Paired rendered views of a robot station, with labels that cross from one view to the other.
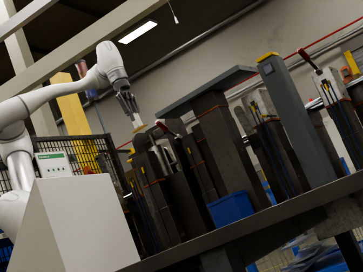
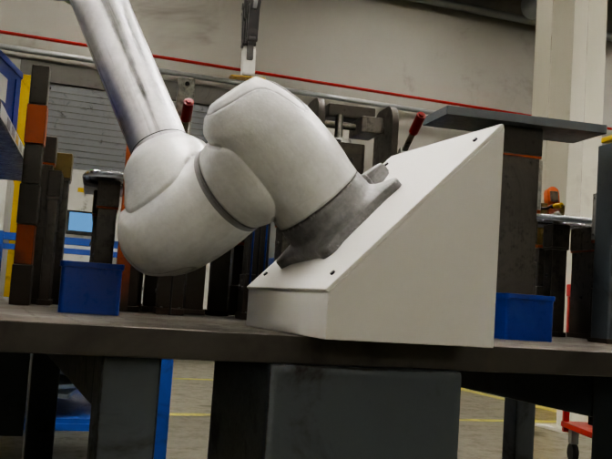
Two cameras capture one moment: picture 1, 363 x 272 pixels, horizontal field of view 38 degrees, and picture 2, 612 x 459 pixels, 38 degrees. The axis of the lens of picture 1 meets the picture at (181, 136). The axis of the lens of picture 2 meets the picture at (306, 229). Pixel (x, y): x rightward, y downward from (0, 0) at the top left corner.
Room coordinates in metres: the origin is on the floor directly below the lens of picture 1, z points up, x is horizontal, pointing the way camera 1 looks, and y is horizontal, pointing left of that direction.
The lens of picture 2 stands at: (0.74, 1.50, 0.75)
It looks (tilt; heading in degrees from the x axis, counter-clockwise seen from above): 5 degrees up; 316
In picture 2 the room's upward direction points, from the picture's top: 4 degrees clockwise
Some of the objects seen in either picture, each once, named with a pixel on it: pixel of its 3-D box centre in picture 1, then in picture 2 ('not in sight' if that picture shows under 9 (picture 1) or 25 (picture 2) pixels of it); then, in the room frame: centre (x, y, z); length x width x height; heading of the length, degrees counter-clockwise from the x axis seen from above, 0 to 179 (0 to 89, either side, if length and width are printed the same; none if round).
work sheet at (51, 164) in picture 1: (57, 178); not in sight; (2.80, 0.71, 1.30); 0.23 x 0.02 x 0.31; 149
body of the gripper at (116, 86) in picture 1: (123, 90); not in sight; (2.34, 0.17, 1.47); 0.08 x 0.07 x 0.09; 149
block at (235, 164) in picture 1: (230, 154); (508, 231); (1.78, -0.13, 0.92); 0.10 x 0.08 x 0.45; 59
